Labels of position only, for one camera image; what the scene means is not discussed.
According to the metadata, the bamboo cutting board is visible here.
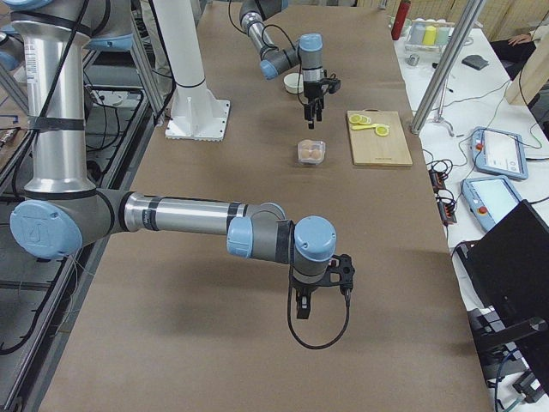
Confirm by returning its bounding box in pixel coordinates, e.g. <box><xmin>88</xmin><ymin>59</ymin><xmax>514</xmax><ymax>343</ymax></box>
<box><xmin>347</xmin><ymin>110</ymin><xmax>413</xmax><ymax>167</ymax></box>

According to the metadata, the yellow cup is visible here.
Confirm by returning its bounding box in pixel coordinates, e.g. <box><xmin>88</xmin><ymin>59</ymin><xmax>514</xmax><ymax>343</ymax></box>
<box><xmin>422</xmin><ymin>25</ymin><xmax>437</xmax><ymax>46</ymax></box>

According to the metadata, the white ceramic bowl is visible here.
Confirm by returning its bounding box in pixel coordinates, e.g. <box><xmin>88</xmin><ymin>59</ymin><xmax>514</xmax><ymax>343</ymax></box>
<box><xmin>283</xmin><ymin>72</ymin><xmax>304</xmax><ymax>94</ymax></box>

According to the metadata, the aluminium frame post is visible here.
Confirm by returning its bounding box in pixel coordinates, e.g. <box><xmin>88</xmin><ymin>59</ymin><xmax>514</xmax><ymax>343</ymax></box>
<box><xmin>410</xmin><ymin>0</ymin><xmax>486</xmax><ymax>135</ymax></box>

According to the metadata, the red cylinder bottle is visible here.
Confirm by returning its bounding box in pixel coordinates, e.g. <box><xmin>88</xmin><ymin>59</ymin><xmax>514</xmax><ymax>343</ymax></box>
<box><xmin>391</xmin><ymin>0</ymin><xmax>411</xmax><ymax>40</ymax></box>

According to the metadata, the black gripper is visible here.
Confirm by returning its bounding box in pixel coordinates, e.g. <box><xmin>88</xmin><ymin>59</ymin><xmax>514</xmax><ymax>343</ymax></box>
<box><xmin>290</xmin><ymin>276</ymin><xmax>331</xmax><ymax>320</ymax></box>
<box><xmin>301</xmin><ymin>79</ymin><xmax>329</xmax><ymax>130</ymax></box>

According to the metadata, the clear plastic egg carton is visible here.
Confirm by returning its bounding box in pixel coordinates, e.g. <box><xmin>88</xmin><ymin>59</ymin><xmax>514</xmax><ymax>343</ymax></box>
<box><xmin>297</xmin><ymin>139</ymin><xmax>326</xmax><ymax>165</ymax></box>

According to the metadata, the blue teach pendant near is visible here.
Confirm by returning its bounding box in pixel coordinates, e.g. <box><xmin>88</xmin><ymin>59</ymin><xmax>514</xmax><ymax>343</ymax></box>
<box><xmin>462</xmin><ymin>175</ymin><xmax>522</xmax><ymax>232</ymax></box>

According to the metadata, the blue teach pendant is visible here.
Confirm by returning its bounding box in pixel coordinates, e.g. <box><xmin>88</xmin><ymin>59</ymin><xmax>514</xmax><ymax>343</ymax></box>
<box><xmin>471</xmin><ymin>127</ymin><xmax>528</xmax><ymax>180</ymax></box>
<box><xmin>462</xmin><ymin>175</ymin><xmax>522</xmax><ymax>232</ymax></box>

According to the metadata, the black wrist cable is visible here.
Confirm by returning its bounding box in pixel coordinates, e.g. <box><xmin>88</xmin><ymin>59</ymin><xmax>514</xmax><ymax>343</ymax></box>
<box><xmin>285</xmin><ymin>265</ymin><xmax>353</xmax><ymax>349</ymax></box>

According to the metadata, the blue teach pendant far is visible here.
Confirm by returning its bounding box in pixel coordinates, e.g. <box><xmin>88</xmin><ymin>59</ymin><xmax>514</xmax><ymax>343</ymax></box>
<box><xmin>471</xmin><ymin>127</ymin><xmax>528</xmax><ymax>180</ymax></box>

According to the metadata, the yellow plastic knife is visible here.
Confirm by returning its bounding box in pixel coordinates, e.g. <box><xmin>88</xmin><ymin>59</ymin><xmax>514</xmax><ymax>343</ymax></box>
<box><xmin>351</xmin><ymin>124</ymin><xmax>378</xmax><ymax>130</ymax></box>

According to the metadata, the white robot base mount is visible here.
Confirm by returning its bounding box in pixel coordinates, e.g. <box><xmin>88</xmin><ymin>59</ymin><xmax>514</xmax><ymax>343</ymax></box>
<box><xmin>152</xmin><ymin>1</ymin><xmax>230</xmax><ymax>142</ymax></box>

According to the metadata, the small steel cup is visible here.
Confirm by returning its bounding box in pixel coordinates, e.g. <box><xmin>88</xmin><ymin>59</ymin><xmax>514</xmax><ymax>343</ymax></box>
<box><xmin>407</xmin><ymin>53</ymin><xmax>420</xmax><ymax>67</ymax></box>

